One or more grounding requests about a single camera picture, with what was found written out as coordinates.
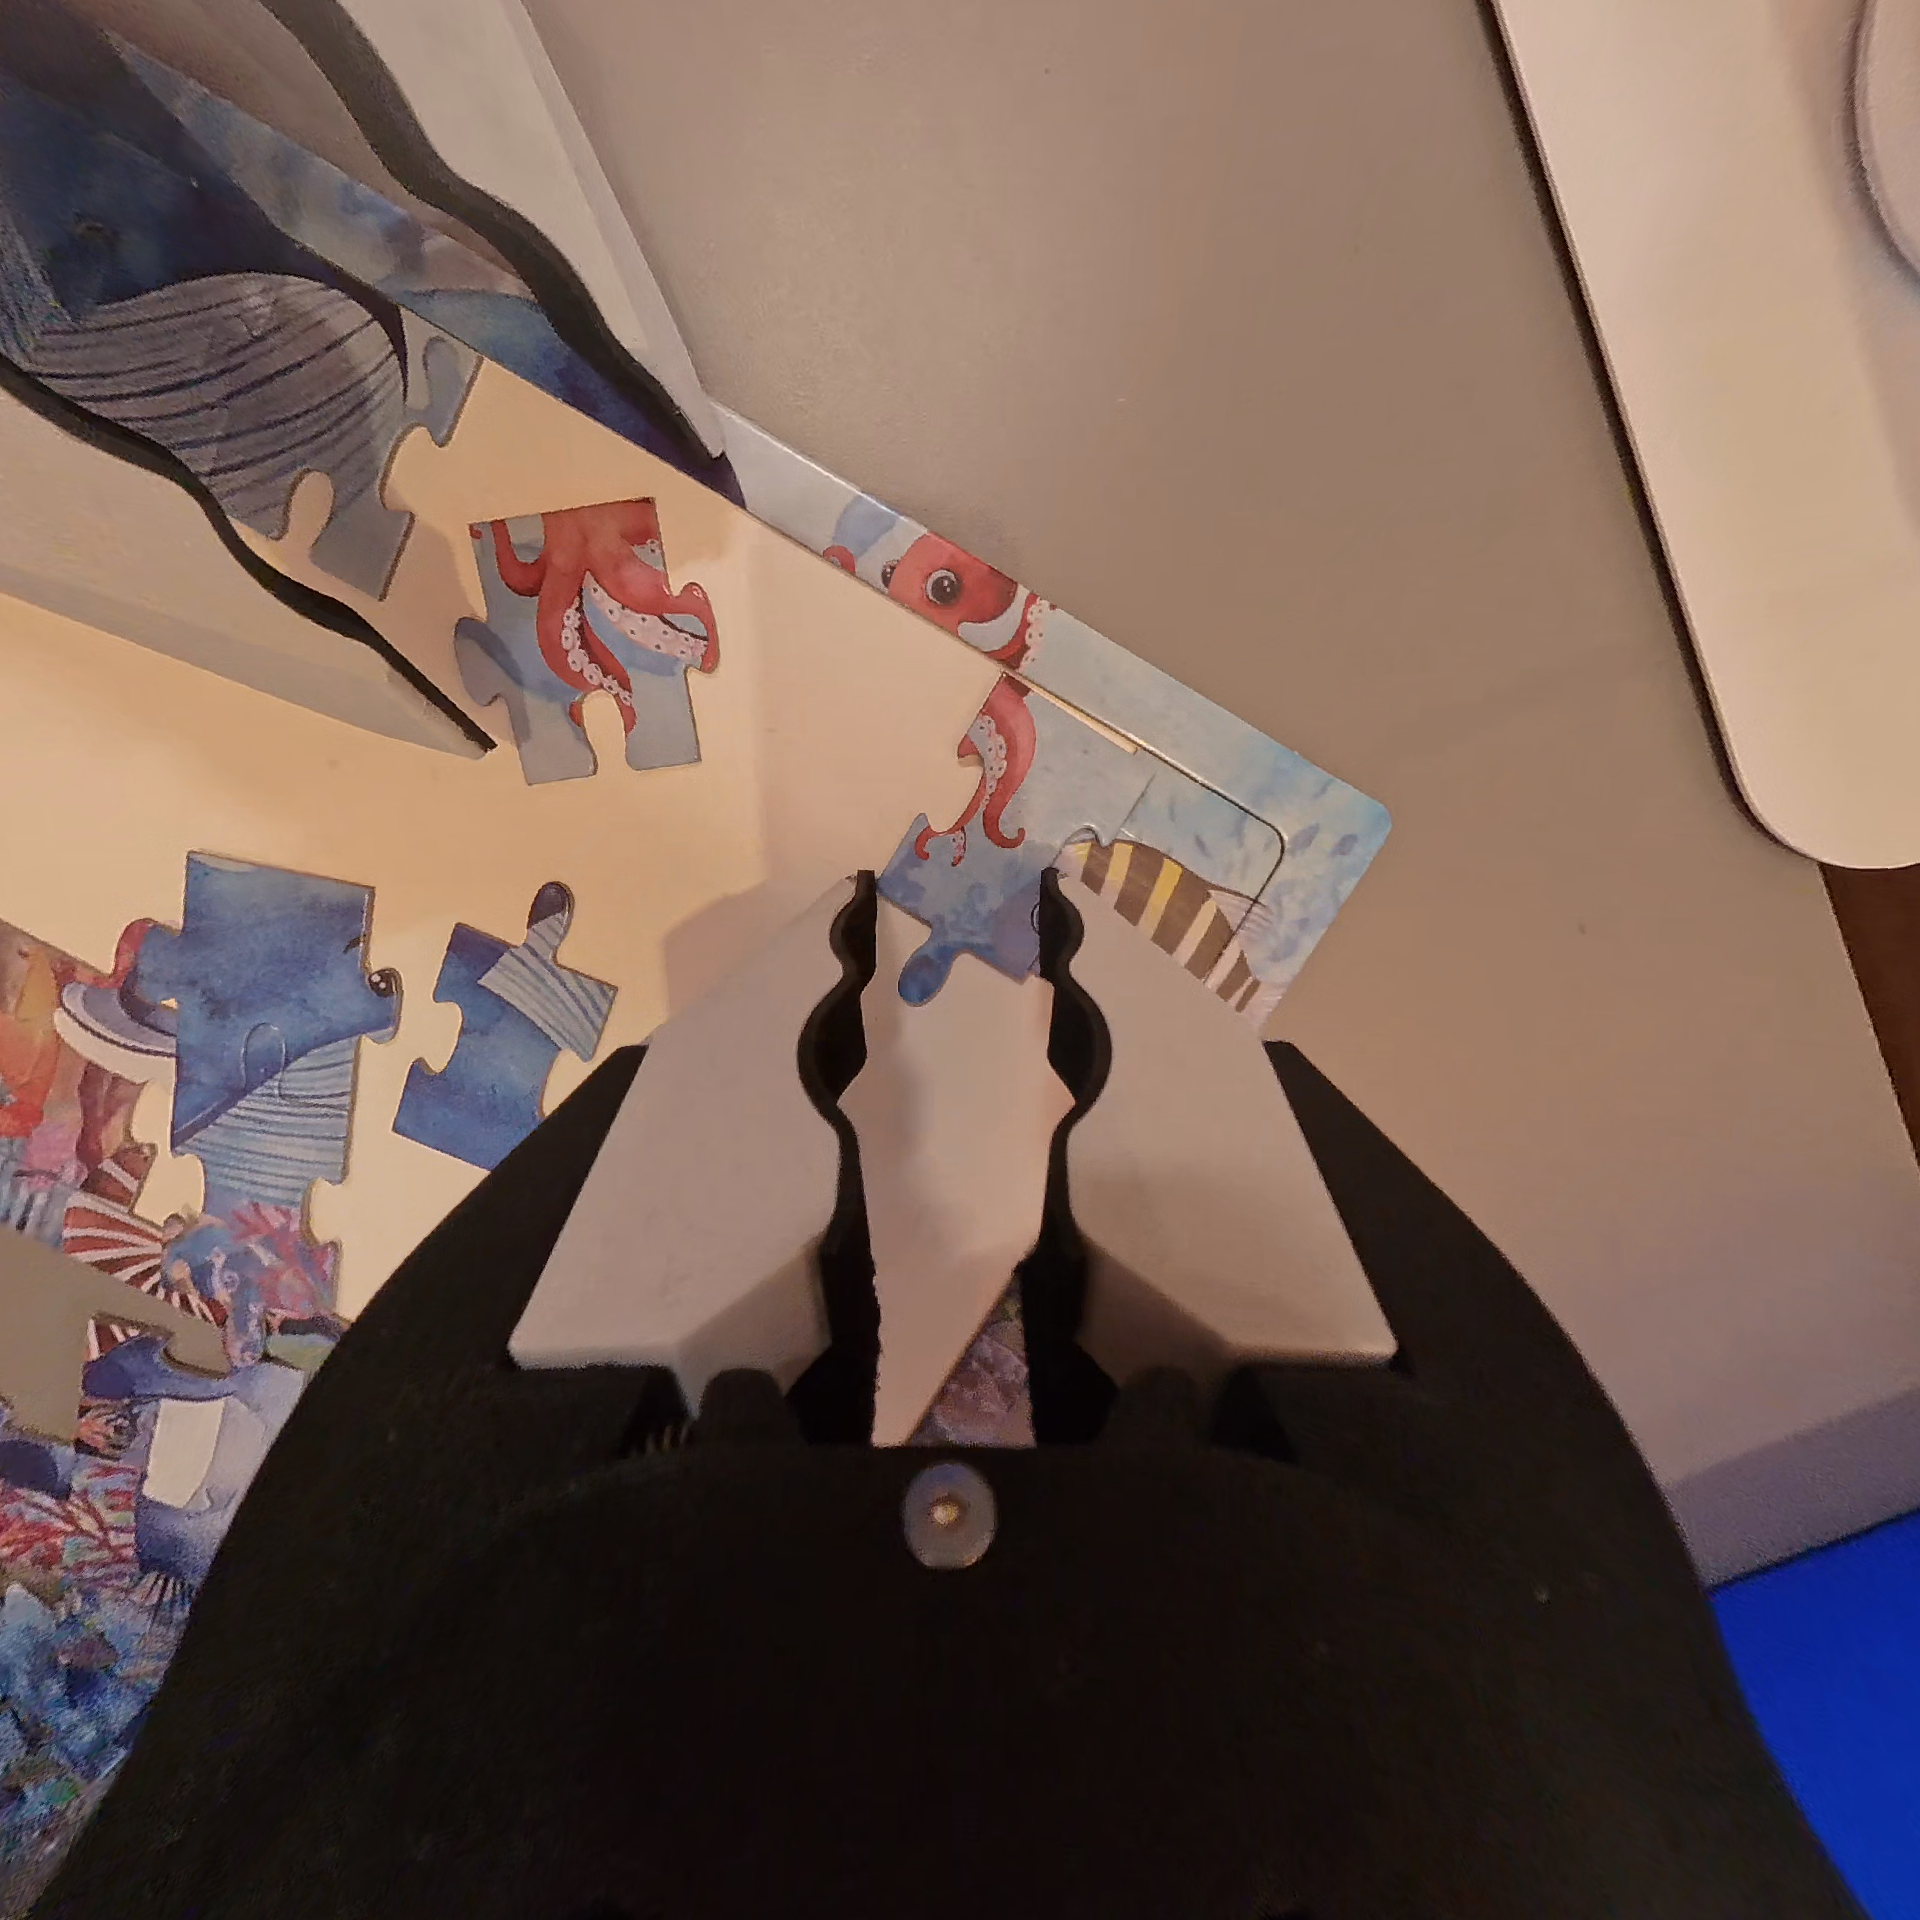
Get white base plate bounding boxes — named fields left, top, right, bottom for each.
left=1486, top=0, right=1920, bottom=870

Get pale blue octopus arm piece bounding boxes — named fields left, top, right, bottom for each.
left=878, top=675, right=1154, bottom=1010

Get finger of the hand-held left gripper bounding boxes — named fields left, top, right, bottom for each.
left=323, top=0, right=726, bottom=471
left=0, top=363, right=501, bottom=759

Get dark blue whale eye piece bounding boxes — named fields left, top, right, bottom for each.
left=129, top=854, right=405, bottom=1082

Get joined blue whale puzzle pieces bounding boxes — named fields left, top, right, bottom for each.
left=0, top=76, right=485, bottom=607

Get red octopus head puzzle piece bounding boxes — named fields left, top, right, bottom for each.
left=454, top=499, right=723, bottom=785

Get striped fish puzzle piece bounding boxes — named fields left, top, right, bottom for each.
left=1050, top=767, right=1297, bottom=1025

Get blue plastic bin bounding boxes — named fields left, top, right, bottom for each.
left=1709, top=1516, right=1920, bottom=1920

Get dark blue striped puzzle piece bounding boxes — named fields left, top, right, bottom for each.
left=394, top=882, right=620, bottom=1172

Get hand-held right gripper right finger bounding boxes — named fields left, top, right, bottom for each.
left=1020, top=870, right=1393, bottom=1446

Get sea print jigsaw puzzle board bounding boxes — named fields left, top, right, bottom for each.
left=0, top=0, right=1394, bottom=1450

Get striped whale belly puzzle piece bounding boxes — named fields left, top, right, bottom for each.
left=166, top=1035, right=362, bottom=1187

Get grey metal bracket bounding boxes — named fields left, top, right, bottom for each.
left=1852, top=0, right=1920, bottom=289

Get joined orange crab puzzle pieces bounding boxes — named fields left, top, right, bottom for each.
left=0, top=922, right=182, bottom=1249

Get grey blue white puzzle piece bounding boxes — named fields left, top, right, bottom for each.
left=76, top=1319, right=338, bottom=1521

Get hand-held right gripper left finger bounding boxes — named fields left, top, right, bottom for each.
left=510, top=871, right=897, bottom=1446

